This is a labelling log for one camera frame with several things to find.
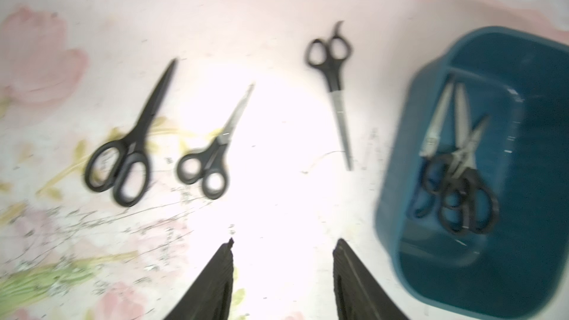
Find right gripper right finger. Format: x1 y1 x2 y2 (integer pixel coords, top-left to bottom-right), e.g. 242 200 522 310
333 239 407 320

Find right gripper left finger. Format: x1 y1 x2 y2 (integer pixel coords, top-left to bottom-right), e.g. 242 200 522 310
165 238 234 320

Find small black-handled scissors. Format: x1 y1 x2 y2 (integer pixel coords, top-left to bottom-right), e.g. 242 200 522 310
176 83 256 200

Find blue-handled scissors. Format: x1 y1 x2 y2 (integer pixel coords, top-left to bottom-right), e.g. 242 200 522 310
410 79 455 219

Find large all-black scissors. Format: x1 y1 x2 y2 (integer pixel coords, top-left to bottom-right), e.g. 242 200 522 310
84 58 178 207

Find thin black hair scissors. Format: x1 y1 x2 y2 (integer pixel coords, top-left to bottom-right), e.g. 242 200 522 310
304 21 354 171

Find teal plastic storage box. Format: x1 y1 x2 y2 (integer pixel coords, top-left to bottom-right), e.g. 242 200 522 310
376 27 568 319

